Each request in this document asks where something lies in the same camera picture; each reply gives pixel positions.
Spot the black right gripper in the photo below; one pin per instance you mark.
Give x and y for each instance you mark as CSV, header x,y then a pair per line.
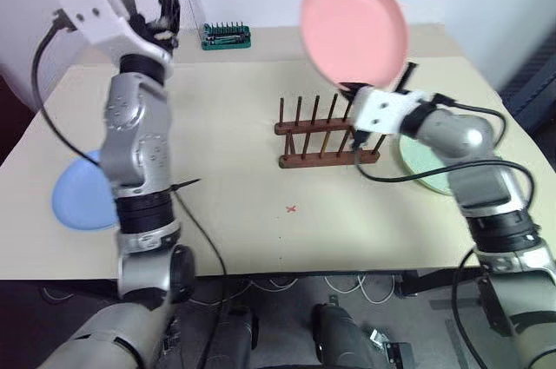
x,y
352,86

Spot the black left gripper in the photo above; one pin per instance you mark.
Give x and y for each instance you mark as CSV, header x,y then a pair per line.
x,y
152,30

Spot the pink plate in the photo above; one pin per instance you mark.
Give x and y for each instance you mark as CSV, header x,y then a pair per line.
x,y
352,26

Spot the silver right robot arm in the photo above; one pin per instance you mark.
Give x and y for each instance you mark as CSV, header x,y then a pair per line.
x,y
460,134

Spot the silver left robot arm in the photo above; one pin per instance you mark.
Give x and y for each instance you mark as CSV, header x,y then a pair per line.
x,y
134,143

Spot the wooden dish rack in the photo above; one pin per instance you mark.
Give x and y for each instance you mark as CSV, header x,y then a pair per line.
x,y
304,161

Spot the clear plastic case lid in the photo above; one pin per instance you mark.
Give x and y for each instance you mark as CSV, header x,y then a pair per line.
x,y
196,4

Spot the green plate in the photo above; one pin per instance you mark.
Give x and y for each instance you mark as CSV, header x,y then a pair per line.
x,y
417,160

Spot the green screwdriver bit case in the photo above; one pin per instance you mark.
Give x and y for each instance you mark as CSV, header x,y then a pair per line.
x,y
226,39

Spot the dark maroon object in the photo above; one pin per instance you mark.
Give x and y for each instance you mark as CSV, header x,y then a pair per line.
x,y
13,117

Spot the blue plate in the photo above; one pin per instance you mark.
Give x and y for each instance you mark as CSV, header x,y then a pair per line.
x,y
78,199

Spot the beige table mat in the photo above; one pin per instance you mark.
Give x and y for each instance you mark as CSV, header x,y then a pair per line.
x,y
243,230

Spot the dark grey rounded shape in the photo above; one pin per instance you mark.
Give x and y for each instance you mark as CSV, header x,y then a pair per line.
x,y
234,334
343,334

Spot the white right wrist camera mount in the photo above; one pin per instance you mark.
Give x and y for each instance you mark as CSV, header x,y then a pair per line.
x,y
382,110

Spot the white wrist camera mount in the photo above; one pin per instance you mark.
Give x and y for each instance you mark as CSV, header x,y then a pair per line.
x,y
93,8
382,110

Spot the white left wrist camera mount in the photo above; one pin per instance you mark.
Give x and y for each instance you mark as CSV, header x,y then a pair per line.
x,y
93,8

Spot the black table frame bar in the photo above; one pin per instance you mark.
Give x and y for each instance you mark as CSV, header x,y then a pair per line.
x,y
434,282

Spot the black metal bracket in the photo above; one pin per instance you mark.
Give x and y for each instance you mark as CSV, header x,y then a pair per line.
x,y
391,349

